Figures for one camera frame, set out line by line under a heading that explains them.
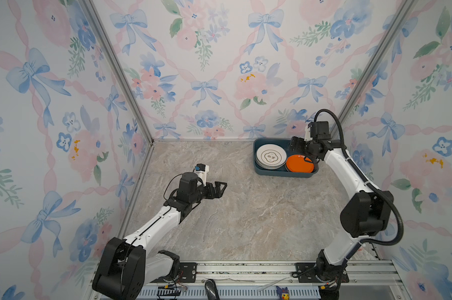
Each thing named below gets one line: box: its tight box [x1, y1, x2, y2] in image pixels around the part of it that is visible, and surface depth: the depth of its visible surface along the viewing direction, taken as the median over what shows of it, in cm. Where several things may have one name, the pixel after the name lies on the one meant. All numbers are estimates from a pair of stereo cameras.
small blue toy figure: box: [275, 285, 291, 300], surface depth 69 cm
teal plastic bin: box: [252, 138, 320, 178], surface depth 105 cm
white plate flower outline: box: [255, 143, 288, 170], surface depth 109 cm
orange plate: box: [285, 154, 315, 174], surface depth 105 cm
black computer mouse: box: [204, 278, 221, 300], surface depth 67 cm
